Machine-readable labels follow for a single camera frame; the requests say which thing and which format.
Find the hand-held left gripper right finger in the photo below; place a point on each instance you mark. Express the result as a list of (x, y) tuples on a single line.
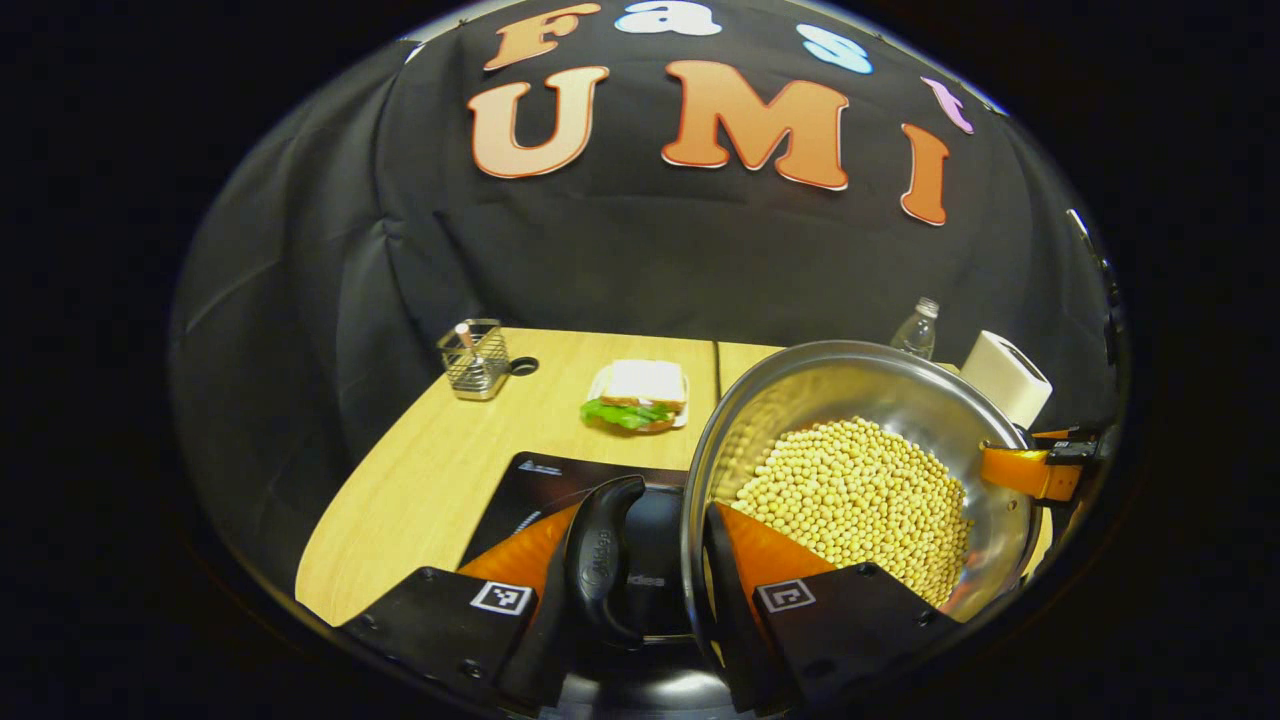
[(735, 640)]

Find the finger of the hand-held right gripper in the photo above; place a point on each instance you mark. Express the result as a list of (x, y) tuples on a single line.
[(1060, 434), (1020, 470)]

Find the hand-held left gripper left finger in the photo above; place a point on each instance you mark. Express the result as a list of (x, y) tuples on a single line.
[(540, 650)]

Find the large soybean pile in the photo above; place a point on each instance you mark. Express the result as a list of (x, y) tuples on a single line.
[(860, 500)]

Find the black induction cooktop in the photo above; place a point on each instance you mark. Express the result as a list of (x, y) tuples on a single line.
[(540, 485)]

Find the stainless steel pot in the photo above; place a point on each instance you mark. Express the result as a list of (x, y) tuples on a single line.
[(850, 385)]

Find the white toaster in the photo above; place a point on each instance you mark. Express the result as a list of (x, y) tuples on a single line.
[(1005, 375)]

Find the clear plastic water bottle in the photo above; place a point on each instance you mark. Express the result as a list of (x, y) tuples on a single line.
[(917, 335)]

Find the sandwich with lettuce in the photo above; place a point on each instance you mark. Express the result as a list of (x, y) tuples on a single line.
[(640, 390)]

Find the black round table grommet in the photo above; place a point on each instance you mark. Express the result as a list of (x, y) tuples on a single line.
[(512, 366)]

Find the small wooden stick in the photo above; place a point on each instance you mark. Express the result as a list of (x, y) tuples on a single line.
[(466, 338)]

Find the black backdrop cloth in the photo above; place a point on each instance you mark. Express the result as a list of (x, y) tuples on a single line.
[(600, 250)]

